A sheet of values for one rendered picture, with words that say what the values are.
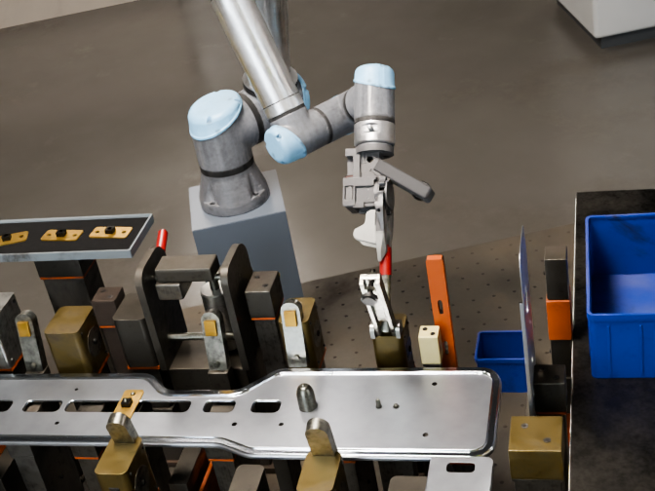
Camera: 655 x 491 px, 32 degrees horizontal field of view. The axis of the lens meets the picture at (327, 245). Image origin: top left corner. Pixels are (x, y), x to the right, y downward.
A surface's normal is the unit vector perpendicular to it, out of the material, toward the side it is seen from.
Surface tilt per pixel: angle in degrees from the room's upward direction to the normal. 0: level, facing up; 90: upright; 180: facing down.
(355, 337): 0
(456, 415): 0
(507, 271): 0
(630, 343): 90
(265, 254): 90
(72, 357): 90
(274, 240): 90
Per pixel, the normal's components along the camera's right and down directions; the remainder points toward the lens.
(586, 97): -0.16, -0.84
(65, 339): -0.19, 0.54
